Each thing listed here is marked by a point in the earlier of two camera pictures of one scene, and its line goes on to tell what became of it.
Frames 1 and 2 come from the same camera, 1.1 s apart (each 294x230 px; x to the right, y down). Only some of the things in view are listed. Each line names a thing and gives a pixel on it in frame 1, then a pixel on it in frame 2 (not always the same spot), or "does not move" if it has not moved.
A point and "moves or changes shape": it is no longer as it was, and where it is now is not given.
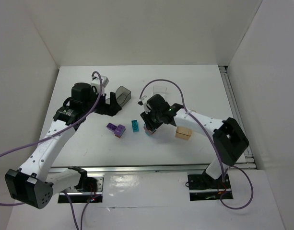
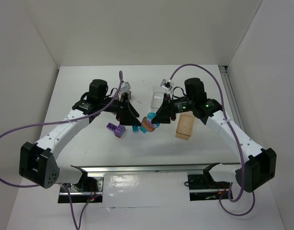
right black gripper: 148,121 -> 167,108
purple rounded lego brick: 119,131 does not move
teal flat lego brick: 135,125 does not move
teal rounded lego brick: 147,131 moves or changes shape
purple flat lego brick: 111,127 does not move
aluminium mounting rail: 93,171 does not move
